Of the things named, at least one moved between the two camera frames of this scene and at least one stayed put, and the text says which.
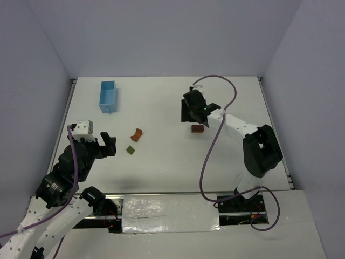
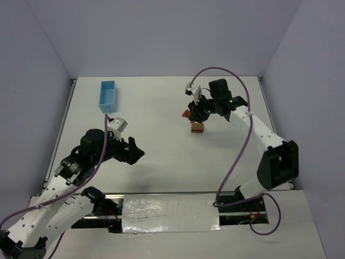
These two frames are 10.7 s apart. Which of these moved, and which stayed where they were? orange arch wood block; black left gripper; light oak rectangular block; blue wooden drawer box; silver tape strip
Moved: black left gripper; orange arch wood block
Stayed: light oak rectangular block; silver tape strip; blue wooden drawer box
